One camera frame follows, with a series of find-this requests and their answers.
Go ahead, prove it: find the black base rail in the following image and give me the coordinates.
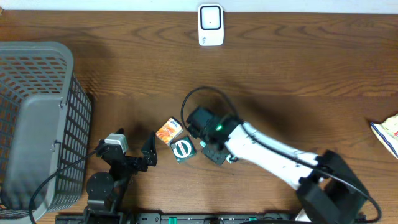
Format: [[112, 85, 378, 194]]
[[55, 213, 294, 224]]

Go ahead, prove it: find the green square box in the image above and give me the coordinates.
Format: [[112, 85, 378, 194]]
[[170, 136, 197, 164]]

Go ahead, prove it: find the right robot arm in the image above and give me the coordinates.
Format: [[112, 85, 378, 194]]
[[186, 113, 371, 223]]

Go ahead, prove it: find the orange tissue packet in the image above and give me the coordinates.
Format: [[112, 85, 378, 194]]
[[155, 118, 183, 146]]

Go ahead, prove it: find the yellow wet wipes pack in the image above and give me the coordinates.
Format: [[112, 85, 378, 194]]
[[370, 114, 397, 159]]

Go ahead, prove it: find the teal wet wipes pack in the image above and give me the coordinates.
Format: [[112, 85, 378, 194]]
[[200, 141, 239, 166]]

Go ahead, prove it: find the white barcode scanner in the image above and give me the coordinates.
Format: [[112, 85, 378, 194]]
[[197, 3, 224, 47]]

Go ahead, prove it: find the grey plastic shopping basket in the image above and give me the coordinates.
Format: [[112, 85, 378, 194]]
[[1, 41, 92, 223]]

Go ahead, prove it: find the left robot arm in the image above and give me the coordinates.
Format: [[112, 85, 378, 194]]
[[83, 128, 157, 223]]

